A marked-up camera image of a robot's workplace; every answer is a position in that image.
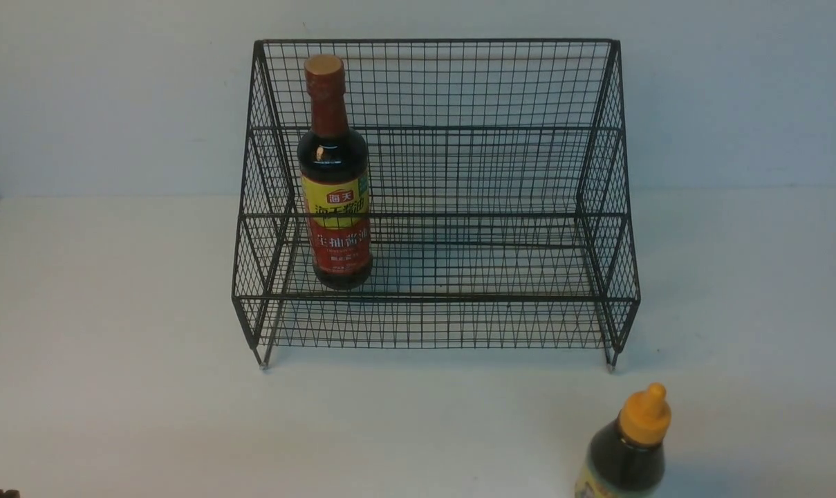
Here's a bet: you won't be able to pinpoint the red-capped soy sauce bottle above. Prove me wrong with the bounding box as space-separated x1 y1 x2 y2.
297 54 373 291

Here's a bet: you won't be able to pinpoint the black wire mesh rack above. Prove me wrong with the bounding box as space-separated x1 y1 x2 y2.
232 38 641 371

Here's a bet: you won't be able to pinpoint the yellow-capped dark sauce bottle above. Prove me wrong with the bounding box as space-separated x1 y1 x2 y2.
573 382 673 497

